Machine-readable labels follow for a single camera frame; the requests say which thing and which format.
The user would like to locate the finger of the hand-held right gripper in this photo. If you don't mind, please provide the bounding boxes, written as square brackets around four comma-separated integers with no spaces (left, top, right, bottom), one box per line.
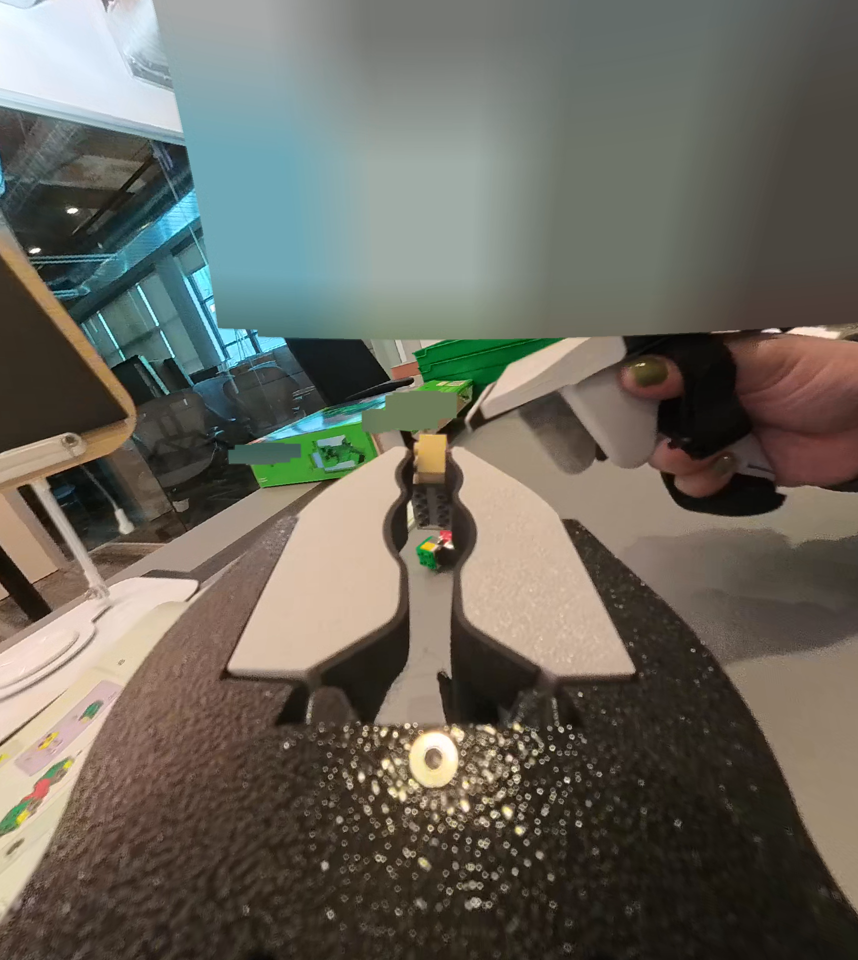
[463,391,601,475]
[471,336,630,432]

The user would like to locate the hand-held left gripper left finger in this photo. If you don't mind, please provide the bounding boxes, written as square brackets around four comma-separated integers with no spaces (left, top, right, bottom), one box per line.
[226,447,411,727]

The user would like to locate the white hanging cord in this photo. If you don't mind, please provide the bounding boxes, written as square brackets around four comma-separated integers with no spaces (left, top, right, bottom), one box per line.
[97,456,135,536]

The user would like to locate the black office chair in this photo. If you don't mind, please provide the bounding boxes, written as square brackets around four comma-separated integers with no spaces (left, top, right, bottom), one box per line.
[284,337,417,408]

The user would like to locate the white lamp stand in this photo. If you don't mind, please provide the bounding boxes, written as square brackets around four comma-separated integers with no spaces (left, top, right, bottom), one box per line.
[0,432,201,723]

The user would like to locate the person's right hand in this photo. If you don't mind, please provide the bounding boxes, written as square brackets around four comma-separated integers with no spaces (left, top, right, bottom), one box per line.
[618,330,858,500]

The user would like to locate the small green red brick assembly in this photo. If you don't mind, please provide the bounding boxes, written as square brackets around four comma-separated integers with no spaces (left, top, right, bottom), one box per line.
[414,530,455,574]

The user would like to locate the tan and black brick assembly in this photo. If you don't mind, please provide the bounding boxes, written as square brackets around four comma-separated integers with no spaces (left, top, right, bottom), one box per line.
[408,432,451,531]

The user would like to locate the green toy set box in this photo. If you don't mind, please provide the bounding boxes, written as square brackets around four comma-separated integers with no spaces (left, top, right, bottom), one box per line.
[249,378,475,489]

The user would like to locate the grey desk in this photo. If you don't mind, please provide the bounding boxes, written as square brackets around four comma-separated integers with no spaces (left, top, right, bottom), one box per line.
[84,324,858,960]

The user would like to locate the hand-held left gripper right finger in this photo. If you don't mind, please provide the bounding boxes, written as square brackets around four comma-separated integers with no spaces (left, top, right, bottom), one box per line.
[447,446,638,727]

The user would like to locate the brick building instruction booklet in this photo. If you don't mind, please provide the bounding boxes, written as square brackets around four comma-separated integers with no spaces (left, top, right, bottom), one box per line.
[0,600,198,960]

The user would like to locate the wooden edged dark table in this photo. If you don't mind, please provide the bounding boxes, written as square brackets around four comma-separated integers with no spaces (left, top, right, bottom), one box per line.
[0,187,138,624]

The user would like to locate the grey office chair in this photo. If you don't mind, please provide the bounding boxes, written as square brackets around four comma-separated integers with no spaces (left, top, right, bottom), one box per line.
[131,388,214,513]

